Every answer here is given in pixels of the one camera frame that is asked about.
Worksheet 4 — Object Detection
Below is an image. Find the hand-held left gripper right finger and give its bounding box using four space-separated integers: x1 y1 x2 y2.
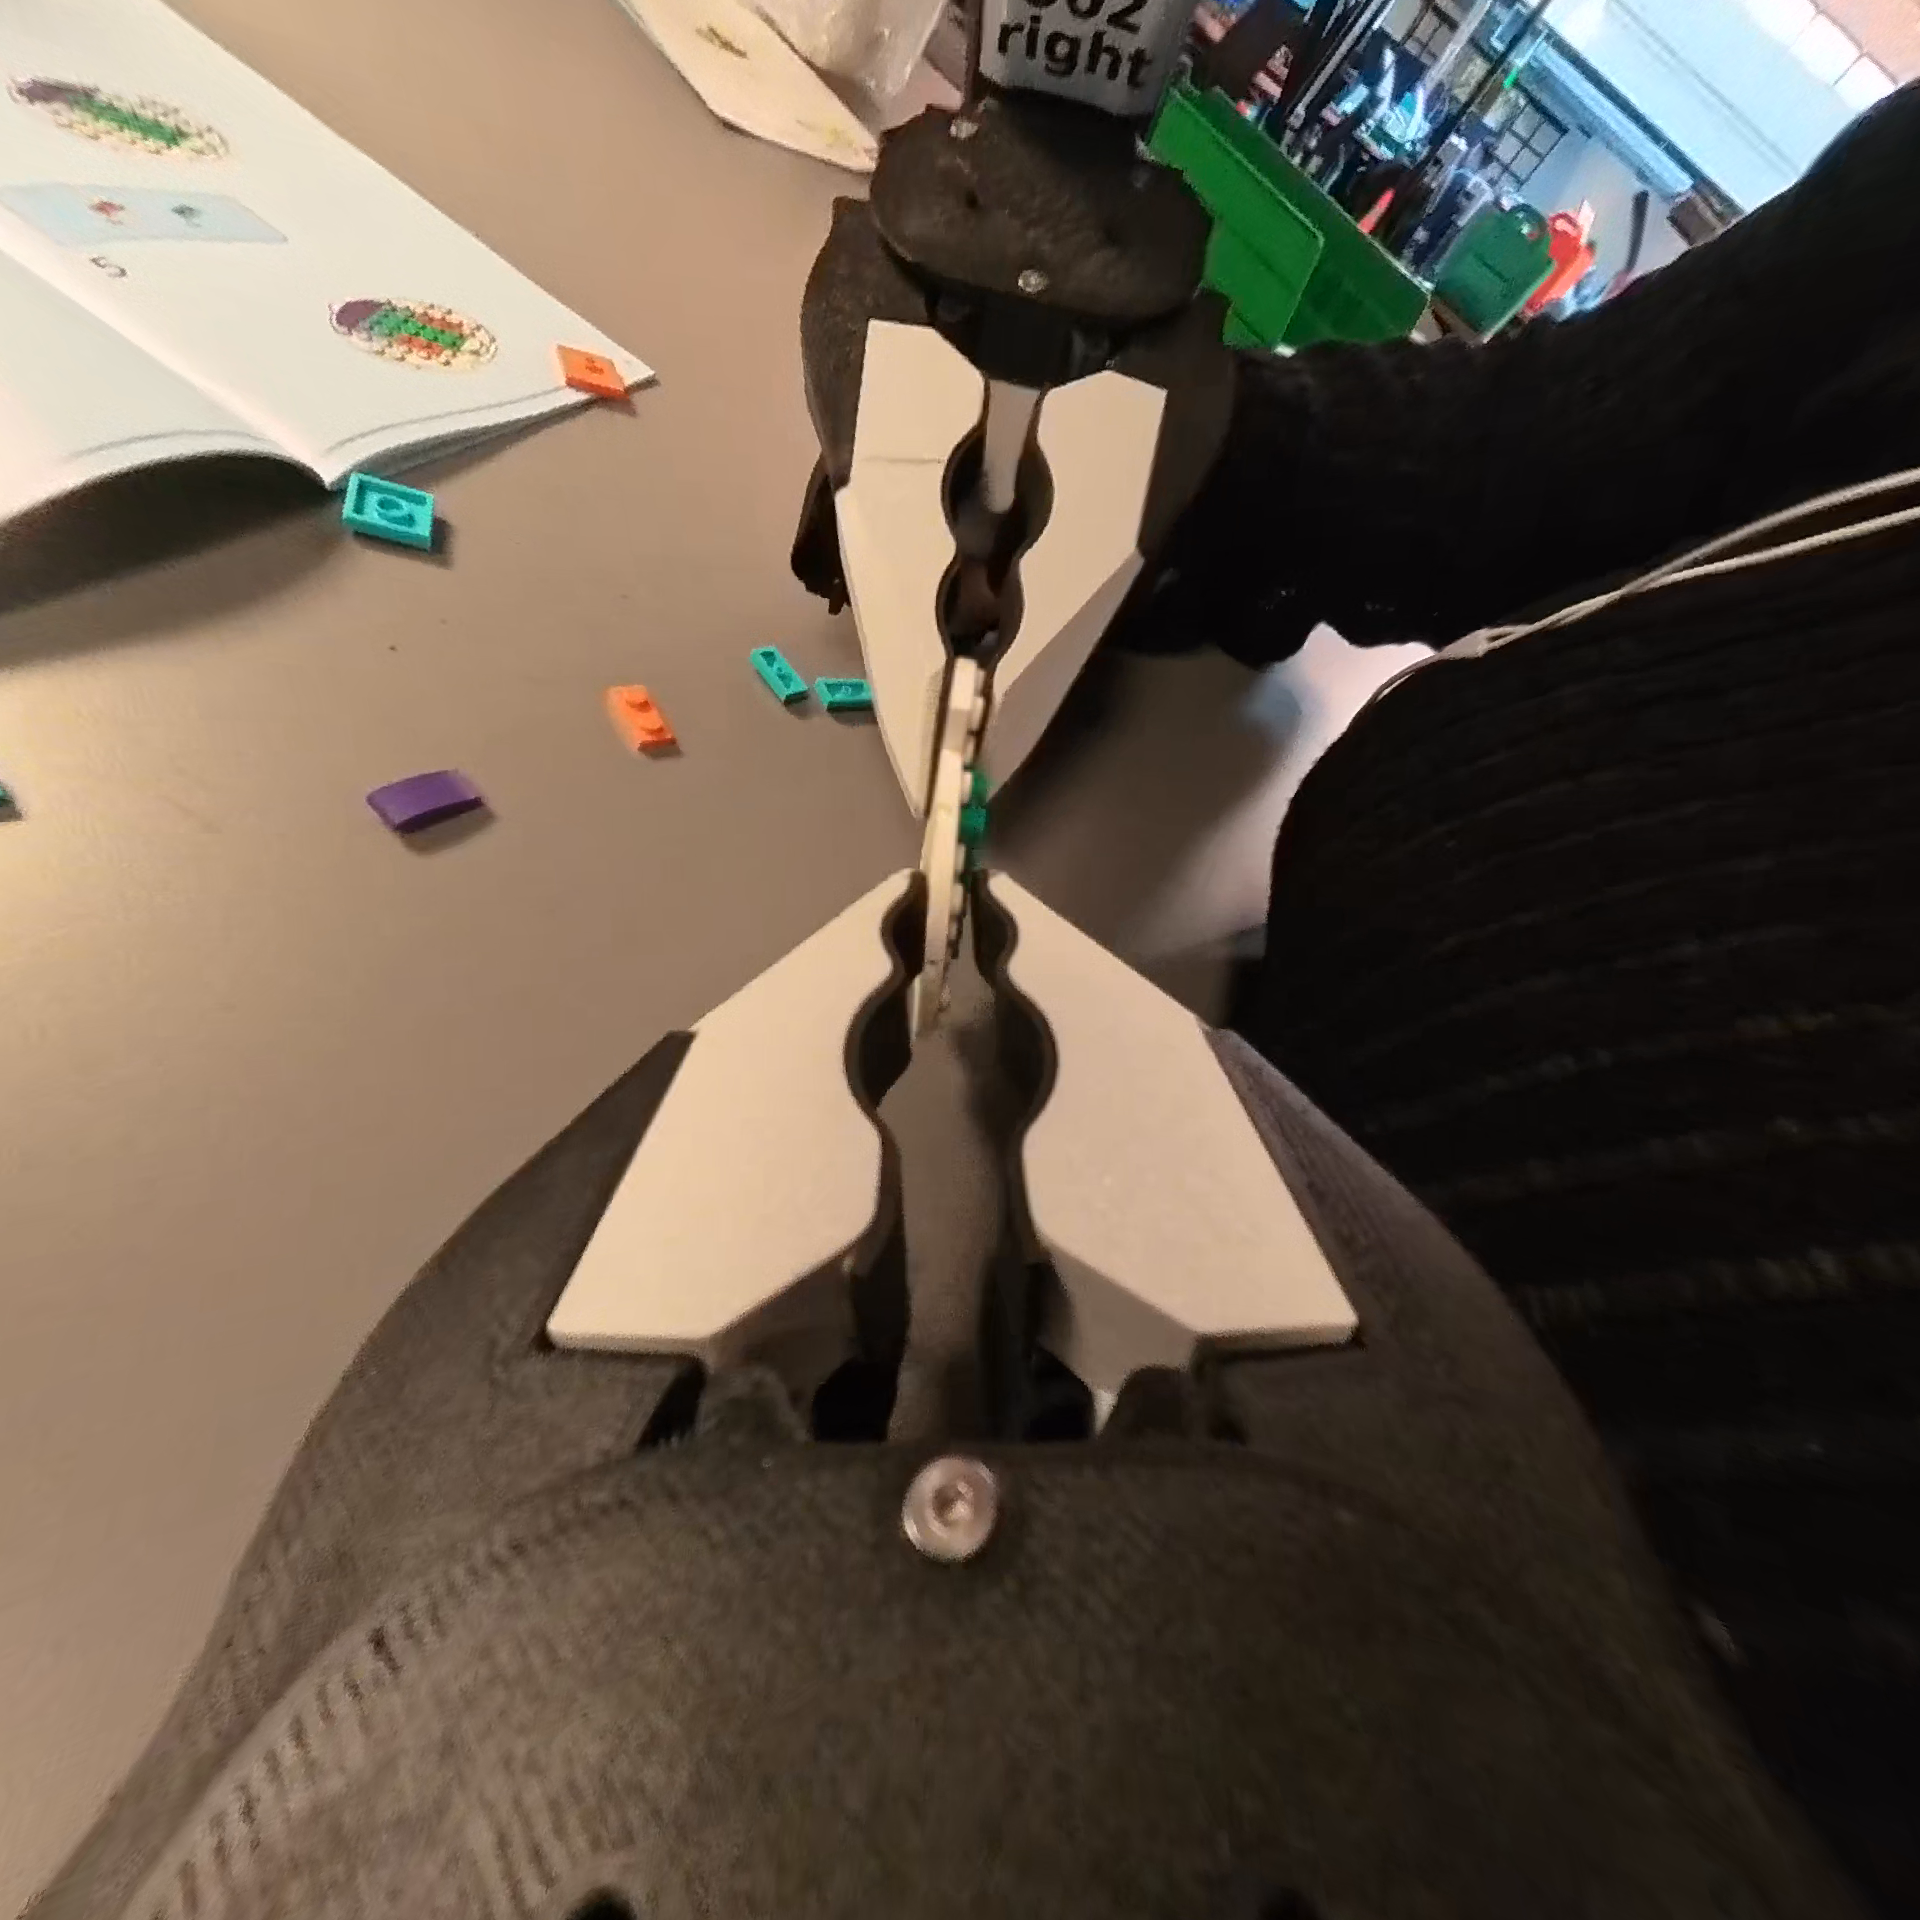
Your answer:
972 873 1361 1432

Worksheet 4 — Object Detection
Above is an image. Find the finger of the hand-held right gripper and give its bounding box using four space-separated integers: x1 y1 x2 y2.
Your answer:
977 364 1169 794
829 315 981 824

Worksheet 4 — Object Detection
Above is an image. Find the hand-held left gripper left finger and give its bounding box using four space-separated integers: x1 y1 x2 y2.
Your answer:
547 873 923 1419

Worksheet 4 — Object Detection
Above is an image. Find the purple curved lego slope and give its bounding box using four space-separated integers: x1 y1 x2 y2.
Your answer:
365 768 491 832

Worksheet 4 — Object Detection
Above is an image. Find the teal lego jumper plate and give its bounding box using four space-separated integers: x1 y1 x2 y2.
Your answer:
344 471 448 561

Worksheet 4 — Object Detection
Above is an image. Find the clear plastic bag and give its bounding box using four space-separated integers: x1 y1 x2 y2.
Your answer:
750 0 963 115

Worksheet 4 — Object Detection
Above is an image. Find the thin paper leaflet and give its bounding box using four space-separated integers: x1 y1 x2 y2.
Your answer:
622 0 880 173

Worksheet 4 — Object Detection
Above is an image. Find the small green plastic bin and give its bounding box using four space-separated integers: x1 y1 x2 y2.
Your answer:
1437 202 1554 308

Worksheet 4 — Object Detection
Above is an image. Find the person's black sweater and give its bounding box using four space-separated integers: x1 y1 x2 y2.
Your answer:
1246 497 1920 1920

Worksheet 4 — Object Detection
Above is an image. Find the open instruction booklet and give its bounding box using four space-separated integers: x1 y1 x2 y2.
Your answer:
0 0 657 528

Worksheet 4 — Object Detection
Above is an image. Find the white cable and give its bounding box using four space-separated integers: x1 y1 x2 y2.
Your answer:
1401 468 1920 663

